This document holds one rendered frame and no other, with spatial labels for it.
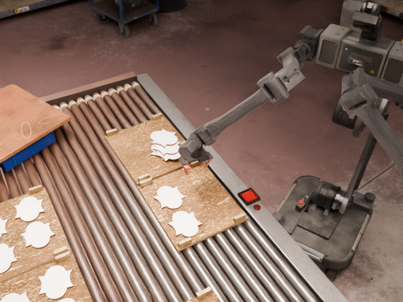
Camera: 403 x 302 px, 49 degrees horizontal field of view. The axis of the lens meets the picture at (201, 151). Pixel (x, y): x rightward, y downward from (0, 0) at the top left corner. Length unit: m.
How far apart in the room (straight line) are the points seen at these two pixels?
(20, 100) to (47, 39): 2.94
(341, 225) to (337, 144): 1.11
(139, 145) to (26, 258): 0.79
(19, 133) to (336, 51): 1.55
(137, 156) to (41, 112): 0.56
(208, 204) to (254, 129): 1.98
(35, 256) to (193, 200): 0.70
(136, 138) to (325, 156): 1.88
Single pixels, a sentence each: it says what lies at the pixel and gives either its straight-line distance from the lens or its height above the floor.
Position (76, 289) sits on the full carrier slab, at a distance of 1.82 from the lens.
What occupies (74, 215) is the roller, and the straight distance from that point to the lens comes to 2.06.
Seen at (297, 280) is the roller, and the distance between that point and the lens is 1.84.
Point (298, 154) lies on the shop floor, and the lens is 3.72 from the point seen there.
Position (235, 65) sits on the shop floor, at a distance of 4.76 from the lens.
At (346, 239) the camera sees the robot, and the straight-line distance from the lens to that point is 2.91.
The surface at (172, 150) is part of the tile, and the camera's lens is 2.22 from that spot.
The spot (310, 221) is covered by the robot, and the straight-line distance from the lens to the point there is 2.91.
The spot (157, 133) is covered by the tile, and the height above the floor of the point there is 0.98.
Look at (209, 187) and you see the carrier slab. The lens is 2.08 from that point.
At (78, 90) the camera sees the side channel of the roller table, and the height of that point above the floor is 0.95.
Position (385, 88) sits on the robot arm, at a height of 1.54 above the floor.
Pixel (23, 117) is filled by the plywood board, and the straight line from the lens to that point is 2.46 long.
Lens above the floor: 2.45
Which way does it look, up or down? 42 degrees down
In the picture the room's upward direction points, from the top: 1 degrees clockwise
